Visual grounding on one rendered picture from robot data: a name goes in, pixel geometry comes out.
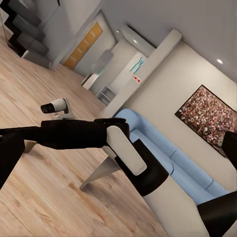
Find pillar candle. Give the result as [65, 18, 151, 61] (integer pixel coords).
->
[23, 140, 37, 153]

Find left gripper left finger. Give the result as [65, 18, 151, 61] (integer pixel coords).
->
[0, 132, 25, 189]

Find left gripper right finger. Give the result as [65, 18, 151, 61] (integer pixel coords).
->
[222, 131, 237, 170]

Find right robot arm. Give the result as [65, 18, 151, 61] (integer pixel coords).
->
[0, 97, 237, 237]

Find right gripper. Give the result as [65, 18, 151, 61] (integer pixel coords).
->
[0, 118, 91, 150]

